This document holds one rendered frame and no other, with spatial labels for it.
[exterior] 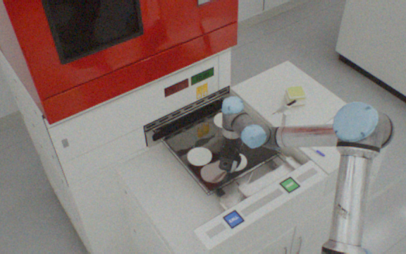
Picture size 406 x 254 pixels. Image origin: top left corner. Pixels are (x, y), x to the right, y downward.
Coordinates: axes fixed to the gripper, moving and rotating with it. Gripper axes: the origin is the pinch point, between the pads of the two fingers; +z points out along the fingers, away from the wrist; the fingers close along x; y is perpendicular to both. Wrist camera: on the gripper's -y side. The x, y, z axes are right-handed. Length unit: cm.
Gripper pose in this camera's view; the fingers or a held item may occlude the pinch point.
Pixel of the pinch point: (229, 171)
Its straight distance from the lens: 185.6
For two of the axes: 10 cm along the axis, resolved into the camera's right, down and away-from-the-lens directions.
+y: 3.6, -6.7, 6.5
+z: 0.3, 7.0, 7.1
